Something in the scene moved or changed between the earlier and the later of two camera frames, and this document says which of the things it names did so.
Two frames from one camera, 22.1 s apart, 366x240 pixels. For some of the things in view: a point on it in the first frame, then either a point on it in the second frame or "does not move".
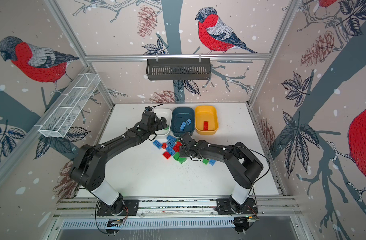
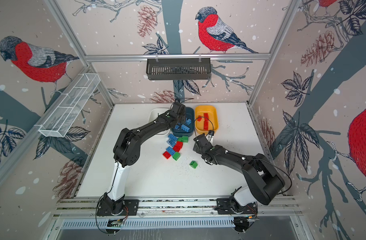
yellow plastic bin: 206,113 does not move
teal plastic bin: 179,115 does not move
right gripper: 182,151 -> 198,148
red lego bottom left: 166,155 does not move
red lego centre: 176,147 does not move
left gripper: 161,126 -> 183,115
